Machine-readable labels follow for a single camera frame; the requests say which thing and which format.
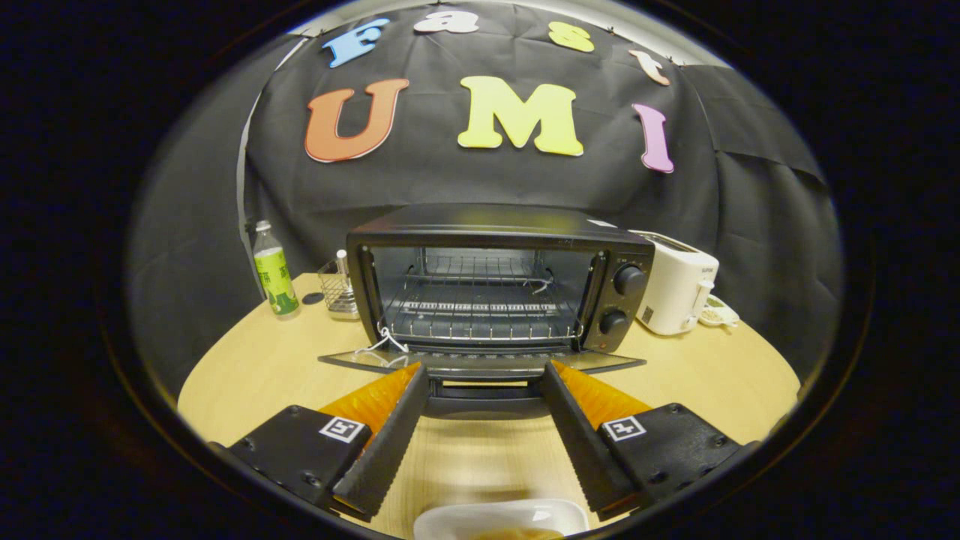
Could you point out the green label drink bottle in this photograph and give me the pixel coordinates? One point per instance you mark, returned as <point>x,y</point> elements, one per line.
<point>274,274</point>

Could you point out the white rectangular plate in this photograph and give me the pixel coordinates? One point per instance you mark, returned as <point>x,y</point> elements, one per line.
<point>465,519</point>

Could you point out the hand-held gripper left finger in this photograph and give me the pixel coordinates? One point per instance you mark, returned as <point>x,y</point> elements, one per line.
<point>386,450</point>

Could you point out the small white dish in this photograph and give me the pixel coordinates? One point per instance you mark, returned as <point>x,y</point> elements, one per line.
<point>718,313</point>

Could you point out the white pop-up toaster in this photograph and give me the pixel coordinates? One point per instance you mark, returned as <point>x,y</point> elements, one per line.
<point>675,285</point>

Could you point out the black backdrop cloth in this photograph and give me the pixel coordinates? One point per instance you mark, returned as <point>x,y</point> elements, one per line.
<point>450,180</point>

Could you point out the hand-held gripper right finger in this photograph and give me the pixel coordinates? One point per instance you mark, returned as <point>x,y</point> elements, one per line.
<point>581,442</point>

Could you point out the small dark round disc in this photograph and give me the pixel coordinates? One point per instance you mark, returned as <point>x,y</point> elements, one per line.
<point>313,298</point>

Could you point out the black toaster oven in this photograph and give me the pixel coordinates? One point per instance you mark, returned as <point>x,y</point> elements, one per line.
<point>487,221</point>

